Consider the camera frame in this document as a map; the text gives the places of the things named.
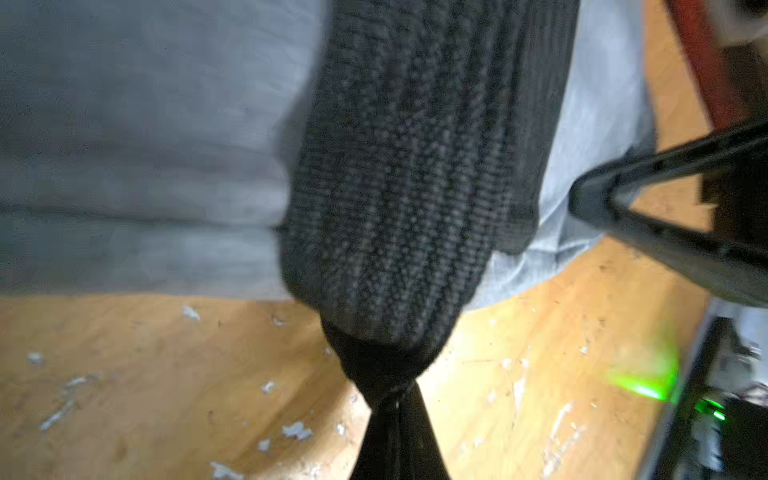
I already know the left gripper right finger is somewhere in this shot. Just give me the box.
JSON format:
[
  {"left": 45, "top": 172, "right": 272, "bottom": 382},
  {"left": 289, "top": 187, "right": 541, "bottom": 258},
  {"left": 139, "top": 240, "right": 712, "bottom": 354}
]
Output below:
[{"left": 396, "top": 383, "right": 450, "bottom": 480}]

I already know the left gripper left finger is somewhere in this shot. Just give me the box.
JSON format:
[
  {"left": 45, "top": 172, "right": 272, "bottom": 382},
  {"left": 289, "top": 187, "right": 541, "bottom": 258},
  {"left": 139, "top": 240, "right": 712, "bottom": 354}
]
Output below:
[{"left": 350, "top": 400, "right": 399, "bottom": 480}]

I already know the grey bag with straps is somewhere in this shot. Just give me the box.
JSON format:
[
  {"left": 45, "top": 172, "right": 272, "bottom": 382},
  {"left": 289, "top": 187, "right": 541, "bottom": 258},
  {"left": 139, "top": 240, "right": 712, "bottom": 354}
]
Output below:
[{"left": 1, "top": 1, "right": 656, "bottom": 408}]

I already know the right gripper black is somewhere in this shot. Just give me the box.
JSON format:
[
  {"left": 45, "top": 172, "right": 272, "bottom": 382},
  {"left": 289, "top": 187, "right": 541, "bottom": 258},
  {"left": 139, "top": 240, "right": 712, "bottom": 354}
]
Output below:
[{"left": 569, "top": 119, "right": 767, "bottom": 479}]

